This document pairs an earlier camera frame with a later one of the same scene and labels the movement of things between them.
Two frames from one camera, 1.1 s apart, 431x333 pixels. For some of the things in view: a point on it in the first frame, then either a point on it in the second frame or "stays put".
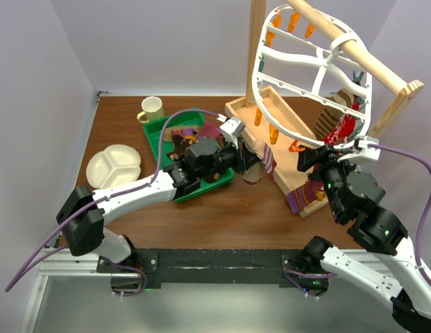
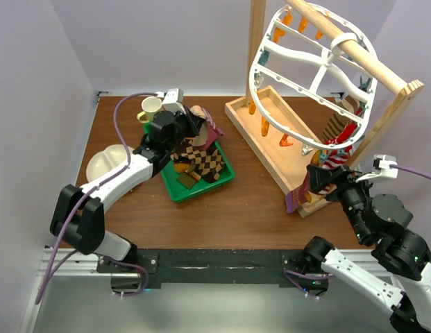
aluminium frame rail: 60,262 stays put
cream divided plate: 116,164 stays put
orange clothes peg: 258,117 -> 252,108
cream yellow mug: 153,109 stays put
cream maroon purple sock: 263,151 -> 208,132
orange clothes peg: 273,133 -> 264,126
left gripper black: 243,157 -> 190,121
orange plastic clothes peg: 294,146 -> 284,141
